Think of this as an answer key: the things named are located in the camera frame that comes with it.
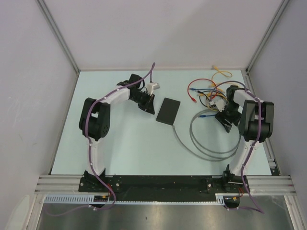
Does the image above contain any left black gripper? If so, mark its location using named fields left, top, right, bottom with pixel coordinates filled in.
left=130, top=91, right=154, bottom=115

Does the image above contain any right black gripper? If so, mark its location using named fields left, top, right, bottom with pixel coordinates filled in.
left=214, top=102, right=241, bottom=132

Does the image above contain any black network switch box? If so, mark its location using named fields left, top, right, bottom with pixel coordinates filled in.
left=156, top=98, right=181, bottom=126

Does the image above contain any red patch cable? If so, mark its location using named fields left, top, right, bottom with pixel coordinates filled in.
left=187, top=78, right=219, bottom=104

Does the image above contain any blue patch cable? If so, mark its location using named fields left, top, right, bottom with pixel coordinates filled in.
left=195, top=87, right=227, bottom=119

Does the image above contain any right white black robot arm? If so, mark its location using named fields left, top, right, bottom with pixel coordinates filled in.
left=215, top=85, right=274, bottom=192

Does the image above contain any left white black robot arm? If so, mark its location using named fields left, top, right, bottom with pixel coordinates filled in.
left=79, top=74, right=160, bottom=192

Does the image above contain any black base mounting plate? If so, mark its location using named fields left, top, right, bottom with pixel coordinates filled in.
left=78, top=173, right=248, bottom=202

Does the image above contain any grey coiled network cable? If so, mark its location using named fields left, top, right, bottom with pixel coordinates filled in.
left=172, top=109, right=242, bottom=162

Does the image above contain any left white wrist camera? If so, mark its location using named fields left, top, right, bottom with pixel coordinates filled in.
left=146, top=82, right=160, bottom=95

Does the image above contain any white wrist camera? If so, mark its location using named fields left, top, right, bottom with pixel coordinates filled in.
left=209, top=99, right=226, bottom=112
left=146, top=82, right=160, bottom=95

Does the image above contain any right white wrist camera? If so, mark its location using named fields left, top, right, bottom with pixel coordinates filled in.
left=209, top=99, right=226, bottom=112

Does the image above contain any aluminium front frame rail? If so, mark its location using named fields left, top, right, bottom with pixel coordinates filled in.
left=35, top=175, right=296, bottom=196

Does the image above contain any slotted grey cable duct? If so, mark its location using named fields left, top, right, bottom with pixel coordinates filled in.
left=44, top=194, right=224, bottom=206

